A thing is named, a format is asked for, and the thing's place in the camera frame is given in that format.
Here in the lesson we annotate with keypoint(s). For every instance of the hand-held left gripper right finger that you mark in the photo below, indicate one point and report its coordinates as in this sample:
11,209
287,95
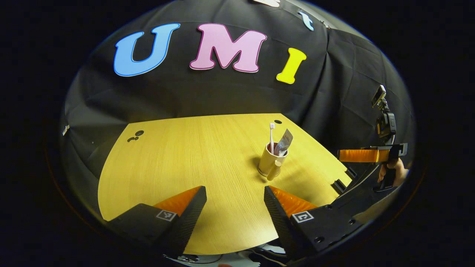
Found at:
276,215

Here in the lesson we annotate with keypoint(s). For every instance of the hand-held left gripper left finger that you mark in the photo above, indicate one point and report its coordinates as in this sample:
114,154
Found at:
191,213

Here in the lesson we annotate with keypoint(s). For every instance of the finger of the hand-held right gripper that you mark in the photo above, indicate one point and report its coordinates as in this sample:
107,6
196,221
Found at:
358,155

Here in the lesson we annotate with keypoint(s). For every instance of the beige cup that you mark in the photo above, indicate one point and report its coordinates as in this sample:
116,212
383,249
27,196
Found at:
268,163

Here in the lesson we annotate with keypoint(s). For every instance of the white toothpaste tube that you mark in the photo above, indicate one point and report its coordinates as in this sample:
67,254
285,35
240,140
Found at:
285,142

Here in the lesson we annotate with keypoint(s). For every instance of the pink toothbrush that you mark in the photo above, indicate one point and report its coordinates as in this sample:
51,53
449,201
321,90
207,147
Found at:
272,135

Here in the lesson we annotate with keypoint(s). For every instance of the wooden desktop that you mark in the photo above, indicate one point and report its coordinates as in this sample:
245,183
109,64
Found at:
193,167

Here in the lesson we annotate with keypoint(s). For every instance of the black desk clamp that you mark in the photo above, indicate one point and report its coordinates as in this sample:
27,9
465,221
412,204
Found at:
351,172
339,186

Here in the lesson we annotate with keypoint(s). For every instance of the silver cloth clip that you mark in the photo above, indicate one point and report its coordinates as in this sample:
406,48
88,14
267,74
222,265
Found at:
66,130

